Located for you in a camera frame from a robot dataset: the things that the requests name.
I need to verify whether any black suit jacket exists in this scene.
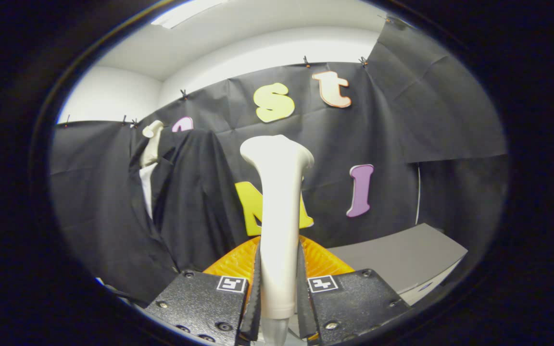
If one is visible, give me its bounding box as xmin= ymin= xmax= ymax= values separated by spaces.
xmin=128 ymin=127 xmax=253 ymax=274

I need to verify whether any white garment steamer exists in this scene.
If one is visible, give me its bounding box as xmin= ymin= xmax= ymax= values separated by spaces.
xmin=239 ymin=135 xmax=315 ymax=346

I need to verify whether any white clothes hanger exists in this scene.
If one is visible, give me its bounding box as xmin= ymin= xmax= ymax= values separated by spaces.
xmin=141 ymin=120 xmax=164 ymax=168

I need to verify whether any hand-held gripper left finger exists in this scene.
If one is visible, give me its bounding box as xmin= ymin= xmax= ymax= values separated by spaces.
xmin=142 ymin=235 xmax=262 ymax=346

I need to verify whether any black backdrop cloth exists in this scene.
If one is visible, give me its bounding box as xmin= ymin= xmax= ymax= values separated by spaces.
xmin=49 ymin=17 xmax=508 ymax=308

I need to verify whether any grey cabinet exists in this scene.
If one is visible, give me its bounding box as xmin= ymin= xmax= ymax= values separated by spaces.
xmin=327 ymin=222 xmax=469 ymax=307

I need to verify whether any ceiling light panel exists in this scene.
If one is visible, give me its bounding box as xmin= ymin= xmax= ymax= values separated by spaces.
xmin=151 ymin=0 xmax=229 ymax=29

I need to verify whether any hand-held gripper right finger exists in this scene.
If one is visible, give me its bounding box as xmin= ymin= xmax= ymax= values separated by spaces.
xmin=297 ymin=235 xmax=412 ymax=344

